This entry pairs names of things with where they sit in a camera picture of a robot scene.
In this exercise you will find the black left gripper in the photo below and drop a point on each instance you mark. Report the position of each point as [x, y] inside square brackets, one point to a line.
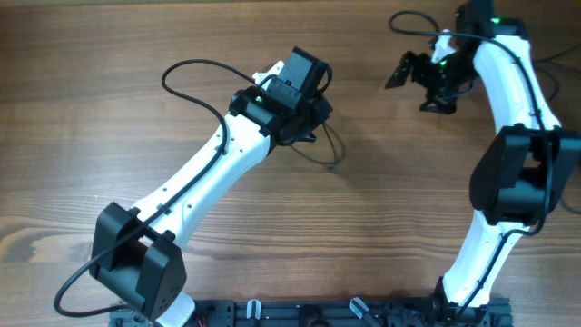
[322, 111]

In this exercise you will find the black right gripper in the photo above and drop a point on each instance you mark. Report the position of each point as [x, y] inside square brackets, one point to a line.
[420, 66]

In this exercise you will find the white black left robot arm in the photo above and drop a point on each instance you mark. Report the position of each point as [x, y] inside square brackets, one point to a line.
[137, 252]

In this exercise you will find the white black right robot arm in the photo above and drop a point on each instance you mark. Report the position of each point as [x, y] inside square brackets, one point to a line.
[519, 180]

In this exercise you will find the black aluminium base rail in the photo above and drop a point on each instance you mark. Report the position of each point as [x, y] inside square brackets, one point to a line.
[318, 313]

